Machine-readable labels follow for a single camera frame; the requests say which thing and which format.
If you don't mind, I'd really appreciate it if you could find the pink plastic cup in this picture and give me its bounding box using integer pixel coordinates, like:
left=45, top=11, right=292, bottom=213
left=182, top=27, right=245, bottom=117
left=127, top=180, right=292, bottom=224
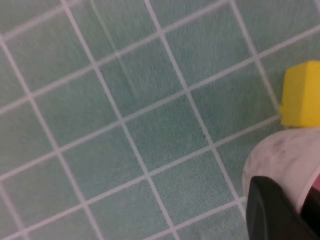
left=241, top=127, right=320, bottom=218

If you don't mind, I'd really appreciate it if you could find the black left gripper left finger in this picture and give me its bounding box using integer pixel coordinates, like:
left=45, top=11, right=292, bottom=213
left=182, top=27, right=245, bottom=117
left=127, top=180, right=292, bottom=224
left=246, top=175, right=320, bottom=240

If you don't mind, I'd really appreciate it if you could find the green checked tablecloth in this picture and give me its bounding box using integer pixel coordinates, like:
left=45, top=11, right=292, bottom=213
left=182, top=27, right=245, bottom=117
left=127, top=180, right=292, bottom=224
left=0, top=0, right=320, bottom=240

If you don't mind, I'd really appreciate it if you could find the yellow cube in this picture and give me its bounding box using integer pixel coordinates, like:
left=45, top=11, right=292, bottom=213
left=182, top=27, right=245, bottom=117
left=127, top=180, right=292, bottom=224
left=279, top=59, right=320, bottom=129

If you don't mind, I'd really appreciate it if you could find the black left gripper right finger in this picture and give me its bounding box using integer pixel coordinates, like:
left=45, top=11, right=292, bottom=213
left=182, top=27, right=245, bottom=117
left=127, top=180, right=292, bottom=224
left=300, top=192, right=320, bottom=230

